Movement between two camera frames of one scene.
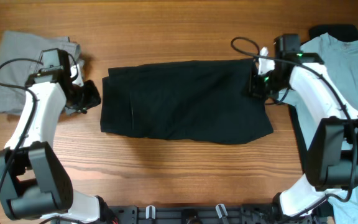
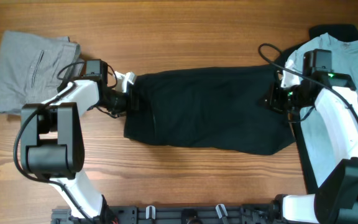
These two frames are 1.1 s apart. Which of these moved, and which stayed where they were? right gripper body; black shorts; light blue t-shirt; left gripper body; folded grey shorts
Moved: left gripper body; right gripper body; black shorts
Stayed: light blue t-shirt; folded grey shorts
